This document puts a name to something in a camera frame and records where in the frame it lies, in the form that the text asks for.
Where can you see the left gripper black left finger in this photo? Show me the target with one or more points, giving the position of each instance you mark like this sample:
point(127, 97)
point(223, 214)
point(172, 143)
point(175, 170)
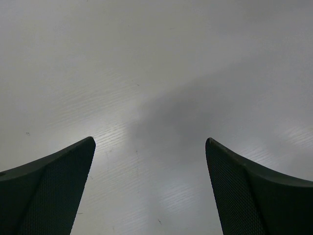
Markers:
point(42, 197)

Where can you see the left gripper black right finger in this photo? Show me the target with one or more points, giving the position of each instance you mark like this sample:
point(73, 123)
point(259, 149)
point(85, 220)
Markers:
point(252, 199)

